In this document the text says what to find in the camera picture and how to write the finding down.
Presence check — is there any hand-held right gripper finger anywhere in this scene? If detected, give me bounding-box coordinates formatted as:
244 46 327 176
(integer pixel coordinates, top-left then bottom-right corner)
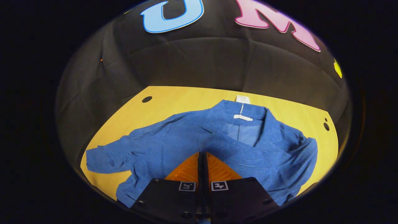
132 152 204 224
204 152 280 224

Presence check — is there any blue corduroy shirt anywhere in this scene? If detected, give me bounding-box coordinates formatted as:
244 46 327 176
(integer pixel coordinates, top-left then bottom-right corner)
86 95 318 208

